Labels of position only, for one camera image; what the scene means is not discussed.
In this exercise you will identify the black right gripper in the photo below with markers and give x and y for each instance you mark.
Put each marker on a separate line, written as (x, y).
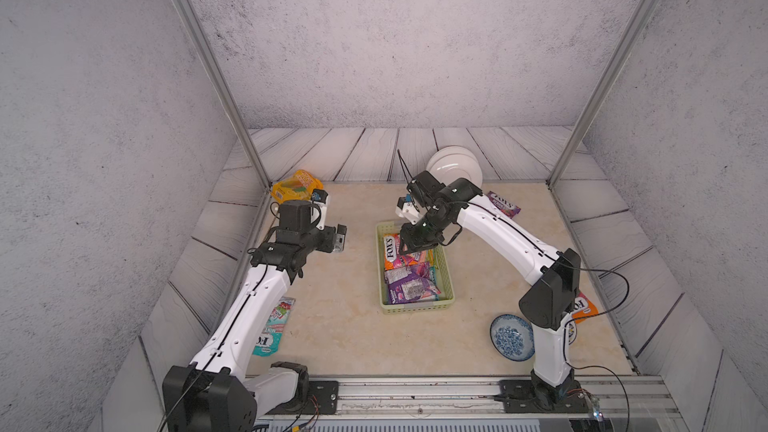
(411, 243)

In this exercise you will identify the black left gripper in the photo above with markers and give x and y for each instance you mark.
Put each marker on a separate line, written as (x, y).
(328, 244)

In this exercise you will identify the pink yellow Fox's candy bag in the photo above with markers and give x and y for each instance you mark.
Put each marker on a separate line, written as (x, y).
(394, 258)

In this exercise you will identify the yellow orange candy bag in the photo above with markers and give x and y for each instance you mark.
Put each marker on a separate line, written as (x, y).
(299, 186)

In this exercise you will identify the pink Fox's berries candy bag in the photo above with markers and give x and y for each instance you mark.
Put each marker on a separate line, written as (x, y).
(504, 206)

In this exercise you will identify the purple Fox's berries bag back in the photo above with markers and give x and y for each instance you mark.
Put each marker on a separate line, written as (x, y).
(411, 284)

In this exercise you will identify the teal red Fox's fruits bag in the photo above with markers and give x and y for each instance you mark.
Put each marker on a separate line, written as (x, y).
(270, 338)

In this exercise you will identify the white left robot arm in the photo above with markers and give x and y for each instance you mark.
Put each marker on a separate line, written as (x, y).
(240, 324)

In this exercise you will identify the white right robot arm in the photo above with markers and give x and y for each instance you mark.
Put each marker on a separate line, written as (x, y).
(553, 276)

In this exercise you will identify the green plastic basket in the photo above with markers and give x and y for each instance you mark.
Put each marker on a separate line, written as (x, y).
(437, 260)

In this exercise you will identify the white plate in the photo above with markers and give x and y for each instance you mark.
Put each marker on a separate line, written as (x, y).
(454, 162)

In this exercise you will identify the blue patterned bowl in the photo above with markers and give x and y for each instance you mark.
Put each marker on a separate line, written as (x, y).
(512, 336)

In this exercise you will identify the orange Fox's fruits candy bag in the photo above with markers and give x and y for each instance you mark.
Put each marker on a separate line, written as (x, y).
(584, 308)

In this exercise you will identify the blue yellow patterned plate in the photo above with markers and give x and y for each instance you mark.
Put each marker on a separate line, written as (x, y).
(572, 332)

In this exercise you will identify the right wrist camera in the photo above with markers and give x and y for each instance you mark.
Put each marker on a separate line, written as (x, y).
(408, 210)

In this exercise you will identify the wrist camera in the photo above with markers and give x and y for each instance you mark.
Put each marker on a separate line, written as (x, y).
(319, 205)
(408, 210)

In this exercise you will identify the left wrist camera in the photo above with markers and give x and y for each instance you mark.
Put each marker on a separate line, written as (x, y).
(319, 205)

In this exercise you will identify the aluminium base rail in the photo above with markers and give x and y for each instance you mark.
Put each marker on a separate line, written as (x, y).
(433, 403)

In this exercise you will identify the aluminium corner post right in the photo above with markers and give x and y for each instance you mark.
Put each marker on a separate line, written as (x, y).
(618, 59)

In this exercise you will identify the aluminium corner post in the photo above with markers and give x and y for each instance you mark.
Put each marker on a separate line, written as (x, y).
(618, 59)
(195, 32)

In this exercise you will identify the aluminium corner post left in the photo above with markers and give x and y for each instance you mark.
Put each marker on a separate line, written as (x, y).
(195, 32)

